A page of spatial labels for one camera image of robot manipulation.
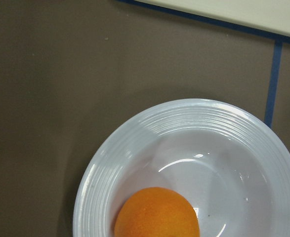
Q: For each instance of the orange fruit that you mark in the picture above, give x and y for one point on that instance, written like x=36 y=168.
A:
x=156 y=212

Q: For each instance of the white round plate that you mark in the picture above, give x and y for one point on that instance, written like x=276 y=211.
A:
x=231 y=167

